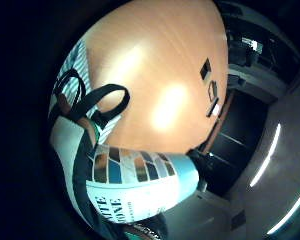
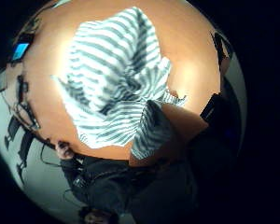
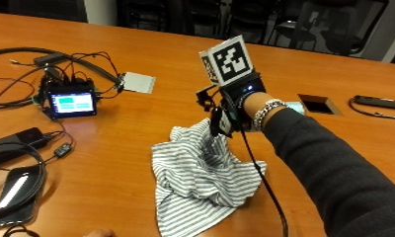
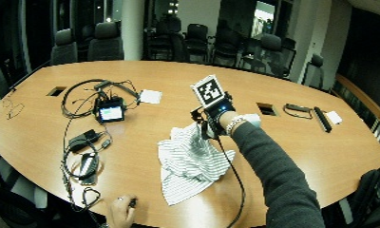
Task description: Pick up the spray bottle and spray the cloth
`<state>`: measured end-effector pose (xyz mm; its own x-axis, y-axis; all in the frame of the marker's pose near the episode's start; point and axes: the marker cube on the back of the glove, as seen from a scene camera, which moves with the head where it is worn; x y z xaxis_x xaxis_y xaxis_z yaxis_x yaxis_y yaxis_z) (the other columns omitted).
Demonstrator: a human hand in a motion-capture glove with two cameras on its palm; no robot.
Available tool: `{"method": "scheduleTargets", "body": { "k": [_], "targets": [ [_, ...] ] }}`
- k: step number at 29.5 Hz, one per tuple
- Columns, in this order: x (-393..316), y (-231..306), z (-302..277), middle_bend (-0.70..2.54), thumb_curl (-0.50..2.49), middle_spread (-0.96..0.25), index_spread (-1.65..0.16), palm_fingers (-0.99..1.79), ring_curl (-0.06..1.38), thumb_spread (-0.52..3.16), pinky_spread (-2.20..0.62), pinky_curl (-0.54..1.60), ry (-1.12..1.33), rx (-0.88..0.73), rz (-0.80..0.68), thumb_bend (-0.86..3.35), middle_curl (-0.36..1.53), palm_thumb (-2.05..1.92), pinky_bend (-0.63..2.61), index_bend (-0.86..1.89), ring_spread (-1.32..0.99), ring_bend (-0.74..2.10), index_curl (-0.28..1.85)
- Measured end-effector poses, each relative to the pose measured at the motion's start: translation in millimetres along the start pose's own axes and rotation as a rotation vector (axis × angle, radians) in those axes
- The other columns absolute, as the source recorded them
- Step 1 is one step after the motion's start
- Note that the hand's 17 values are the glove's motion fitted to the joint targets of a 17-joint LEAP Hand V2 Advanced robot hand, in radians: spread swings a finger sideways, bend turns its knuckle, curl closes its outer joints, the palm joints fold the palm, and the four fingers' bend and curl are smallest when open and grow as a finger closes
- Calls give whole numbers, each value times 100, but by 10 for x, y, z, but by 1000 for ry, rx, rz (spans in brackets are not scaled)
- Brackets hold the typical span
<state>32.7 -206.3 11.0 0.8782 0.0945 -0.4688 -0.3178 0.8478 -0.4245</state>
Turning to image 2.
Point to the white grey striped cloth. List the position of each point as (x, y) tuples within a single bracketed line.
[(109, 77)]

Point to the monitor with blue screen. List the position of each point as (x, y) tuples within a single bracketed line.
[(20, 51)]

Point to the person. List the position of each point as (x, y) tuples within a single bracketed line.
[(93, 183), (177, 189)]

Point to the black chair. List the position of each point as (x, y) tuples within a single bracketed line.
[(11, 129), (25, 146)]

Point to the black desk device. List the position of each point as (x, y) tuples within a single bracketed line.
[(22, 88)]

